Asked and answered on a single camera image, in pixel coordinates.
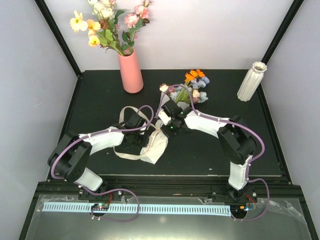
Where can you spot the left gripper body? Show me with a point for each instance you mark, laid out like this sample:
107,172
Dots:
138,141

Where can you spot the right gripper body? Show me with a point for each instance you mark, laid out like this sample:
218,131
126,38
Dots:
174,125

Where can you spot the cream ribbon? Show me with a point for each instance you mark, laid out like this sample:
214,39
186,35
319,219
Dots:
130,153

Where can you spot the mixed flower bouquet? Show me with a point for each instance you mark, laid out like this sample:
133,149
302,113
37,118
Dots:
194,81

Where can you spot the white wrapping paper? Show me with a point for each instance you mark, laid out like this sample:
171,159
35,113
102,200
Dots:
157,141

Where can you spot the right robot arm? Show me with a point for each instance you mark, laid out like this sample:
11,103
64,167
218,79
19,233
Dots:
237,141

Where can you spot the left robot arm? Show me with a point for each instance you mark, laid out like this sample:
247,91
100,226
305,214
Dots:
69,159

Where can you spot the pink vase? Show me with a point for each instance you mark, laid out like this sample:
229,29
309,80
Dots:
130,72

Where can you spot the white ribbed vase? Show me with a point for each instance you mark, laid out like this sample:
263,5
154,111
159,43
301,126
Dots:
251,81

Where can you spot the flowers in pink vase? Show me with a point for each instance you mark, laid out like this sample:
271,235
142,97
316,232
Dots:
104,32

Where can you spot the left circuit board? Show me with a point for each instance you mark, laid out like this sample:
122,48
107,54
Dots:
100,207

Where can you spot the circuit board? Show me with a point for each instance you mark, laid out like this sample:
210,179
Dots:
100,207
242,208

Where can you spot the right circuit board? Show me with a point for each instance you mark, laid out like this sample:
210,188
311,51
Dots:
242,208

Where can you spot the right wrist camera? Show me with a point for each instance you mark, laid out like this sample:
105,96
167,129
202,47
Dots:
166,119

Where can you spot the white slotted cable duct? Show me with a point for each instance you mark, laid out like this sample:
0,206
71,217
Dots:
156,209

